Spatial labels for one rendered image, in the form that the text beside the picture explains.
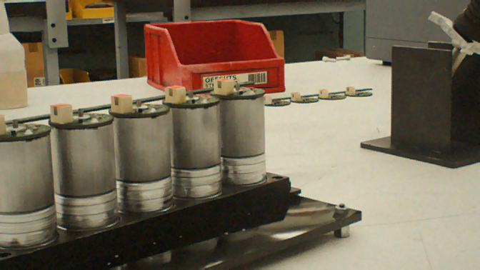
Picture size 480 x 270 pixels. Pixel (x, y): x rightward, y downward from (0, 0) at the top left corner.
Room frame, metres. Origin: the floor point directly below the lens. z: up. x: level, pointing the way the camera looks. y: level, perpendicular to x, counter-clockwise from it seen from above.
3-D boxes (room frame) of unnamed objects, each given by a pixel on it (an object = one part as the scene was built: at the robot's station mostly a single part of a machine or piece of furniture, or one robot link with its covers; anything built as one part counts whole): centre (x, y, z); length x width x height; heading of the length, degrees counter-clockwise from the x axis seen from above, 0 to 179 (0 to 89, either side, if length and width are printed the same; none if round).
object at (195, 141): (0.36, 0.02, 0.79); 0.02 x 0.02 x 0.05
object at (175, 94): (0.35, 0.03, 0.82); 0.01 x 0.01 x 0.01; 44
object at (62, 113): (0.31, 0.07, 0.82); 0.01 x 0.01 x 0.01; 44
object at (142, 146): (0.34, 0.04, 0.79); 0.02 x 0.02 x 0.05
